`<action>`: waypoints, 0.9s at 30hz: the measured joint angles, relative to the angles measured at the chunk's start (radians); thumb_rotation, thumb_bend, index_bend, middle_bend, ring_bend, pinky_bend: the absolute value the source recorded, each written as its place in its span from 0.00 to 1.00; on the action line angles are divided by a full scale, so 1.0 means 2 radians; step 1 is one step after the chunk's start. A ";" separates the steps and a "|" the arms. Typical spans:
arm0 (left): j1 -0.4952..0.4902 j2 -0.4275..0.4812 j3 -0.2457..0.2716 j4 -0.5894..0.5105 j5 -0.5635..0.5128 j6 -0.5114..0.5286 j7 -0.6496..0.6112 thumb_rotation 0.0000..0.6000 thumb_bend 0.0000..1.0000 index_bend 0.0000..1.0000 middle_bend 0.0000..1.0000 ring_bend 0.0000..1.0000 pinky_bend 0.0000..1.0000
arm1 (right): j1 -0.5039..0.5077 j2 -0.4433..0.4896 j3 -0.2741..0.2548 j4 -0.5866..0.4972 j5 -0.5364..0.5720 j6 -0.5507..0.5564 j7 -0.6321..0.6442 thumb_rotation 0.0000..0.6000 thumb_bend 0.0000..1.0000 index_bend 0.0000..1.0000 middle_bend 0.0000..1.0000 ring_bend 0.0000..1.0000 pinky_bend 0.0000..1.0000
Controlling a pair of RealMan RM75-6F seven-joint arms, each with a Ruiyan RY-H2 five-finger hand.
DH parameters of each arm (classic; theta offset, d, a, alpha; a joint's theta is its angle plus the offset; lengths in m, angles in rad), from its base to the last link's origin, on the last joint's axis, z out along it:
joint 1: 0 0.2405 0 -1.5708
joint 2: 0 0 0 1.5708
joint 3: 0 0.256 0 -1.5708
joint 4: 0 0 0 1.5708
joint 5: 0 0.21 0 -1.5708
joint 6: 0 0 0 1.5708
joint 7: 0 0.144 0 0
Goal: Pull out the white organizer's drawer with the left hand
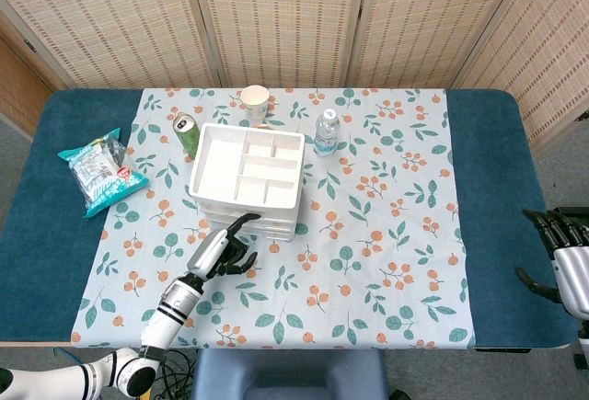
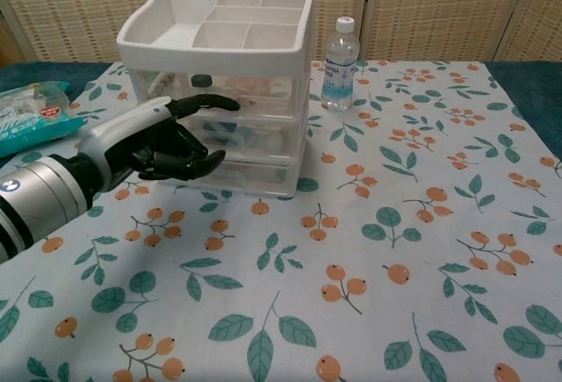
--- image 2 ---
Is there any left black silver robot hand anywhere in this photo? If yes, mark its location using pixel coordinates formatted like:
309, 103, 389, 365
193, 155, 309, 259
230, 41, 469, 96
76, 93, 242, 194

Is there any clear plastic drawer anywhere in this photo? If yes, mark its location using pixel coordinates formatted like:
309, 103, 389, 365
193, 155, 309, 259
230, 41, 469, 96
175, 107, 308, 162

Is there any white plastic drawer organizer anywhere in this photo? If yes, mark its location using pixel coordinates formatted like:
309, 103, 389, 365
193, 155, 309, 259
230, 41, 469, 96
116, 0, 316, 201

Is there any teal snack bag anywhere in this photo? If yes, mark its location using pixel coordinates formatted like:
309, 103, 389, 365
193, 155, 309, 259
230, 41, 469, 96
0, 81, 87, 159

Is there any clear plastic water bottle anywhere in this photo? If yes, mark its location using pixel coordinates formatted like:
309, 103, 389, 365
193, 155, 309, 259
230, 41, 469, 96
320, 16, 362, 112

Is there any floral print tablecloth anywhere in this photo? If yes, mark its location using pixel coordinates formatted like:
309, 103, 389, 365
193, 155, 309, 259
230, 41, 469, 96
0, 60, 562, 382

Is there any woven bamboo folding screen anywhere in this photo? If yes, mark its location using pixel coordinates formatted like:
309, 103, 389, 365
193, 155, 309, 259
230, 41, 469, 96
0, 0, 562, 67

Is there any dark teal table cover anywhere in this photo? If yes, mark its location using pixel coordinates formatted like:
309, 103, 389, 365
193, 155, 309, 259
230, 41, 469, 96
0, 59, 562, 137

